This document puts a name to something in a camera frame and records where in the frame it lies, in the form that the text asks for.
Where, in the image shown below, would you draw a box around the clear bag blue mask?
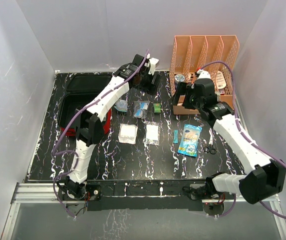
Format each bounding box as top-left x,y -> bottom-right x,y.
114,99 -> 128,113

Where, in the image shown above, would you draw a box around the white gauze pad packet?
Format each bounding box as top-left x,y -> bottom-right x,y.
118,123 -> 138,145

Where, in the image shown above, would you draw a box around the clear bag white gauze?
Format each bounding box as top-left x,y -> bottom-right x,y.
143,122 -> 160,146

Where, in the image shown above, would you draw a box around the round blue patterned tin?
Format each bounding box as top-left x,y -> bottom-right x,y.
174,74 -> 186,88

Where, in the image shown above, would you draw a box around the small green medicine box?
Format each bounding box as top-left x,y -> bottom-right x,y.
153,103 -> 162,114

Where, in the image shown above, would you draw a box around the peach plastic desk organizer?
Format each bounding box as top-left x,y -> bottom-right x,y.
169,35 -> 240,107

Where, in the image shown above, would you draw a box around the small teal sachet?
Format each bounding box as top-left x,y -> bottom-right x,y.
173,130 -> 178,144

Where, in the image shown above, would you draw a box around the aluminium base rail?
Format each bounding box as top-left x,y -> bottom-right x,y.
10,181 -> 281,205

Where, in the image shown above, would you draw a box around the red black medicine case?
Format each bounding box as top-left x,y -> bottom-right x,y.
58,72 -> 112,131

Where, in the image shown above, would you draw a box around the brown bottle orange cap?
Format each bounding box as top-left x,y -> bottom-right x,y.
132,74 -> 142,86

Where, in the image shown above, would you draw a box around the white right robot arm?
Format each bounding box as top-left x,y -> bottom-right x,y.
173,69 -> 286,204

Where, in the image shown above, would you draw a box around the blue cotton swab packet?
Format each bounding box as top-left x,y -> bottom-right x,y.
177,124 -> 202,157

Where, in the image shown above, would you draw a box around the pink white card pack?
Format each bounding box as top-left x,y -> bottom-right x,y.
216,71 -> 227,90

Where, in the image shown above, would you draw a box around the clear bag blue bandage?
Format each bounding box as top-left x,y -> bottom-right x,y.
133,101 -> 149,119

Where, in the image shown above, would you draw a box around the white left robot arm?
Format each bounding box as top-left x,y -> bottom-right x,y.
60,54 -> 160,200

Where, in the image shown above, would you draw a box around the black handled metal scissors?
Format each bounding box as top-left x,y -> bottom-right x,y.
204,129 -> 217,155

